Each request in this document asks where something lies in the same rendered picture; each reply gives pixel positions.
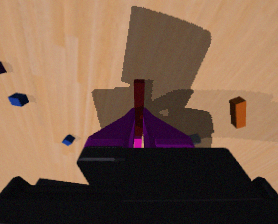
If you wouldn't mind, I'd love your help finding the purple rod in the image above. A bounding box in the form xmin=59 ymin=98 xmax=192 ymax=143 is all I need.
xmin=0 ymin=61 xmax=6 ymax=74

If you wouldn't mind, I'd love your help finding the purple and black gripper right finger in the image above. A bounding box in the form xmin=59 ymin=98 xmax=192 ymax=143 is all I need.
xmin=143 ymin=108 xmax=195 ymax=148

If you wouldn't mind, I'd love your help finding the red rod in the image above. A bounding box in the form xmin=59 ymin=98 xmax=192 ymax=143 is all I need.
xmin=134 ymin=79 xmax=145 ymax=136

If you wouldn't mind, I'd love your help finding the small blue block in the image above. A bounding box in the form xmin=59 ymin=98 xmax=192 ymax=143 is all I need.
xmin=62 ymin=135 xmax=75 ymax=146
xmin=8 ymin=93 xmax=29 ymax=107

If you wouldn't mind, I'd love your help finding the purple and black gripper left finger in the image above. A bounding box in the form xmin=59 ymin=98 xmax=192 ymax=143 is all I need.
xmin=83 ymin=108 xmax=135 ymax=148

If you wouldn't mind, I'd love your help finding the orange rod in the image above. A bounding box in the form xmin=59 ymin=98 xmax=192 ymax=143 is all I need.
xmin=229 ymin=97 xmax=246 ymax=129

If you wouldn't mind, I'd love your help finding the grey rod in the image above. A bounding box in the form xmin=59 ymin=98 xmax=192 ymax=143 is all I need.
xmin=188 ymin=133 xmax=201 ymax=145

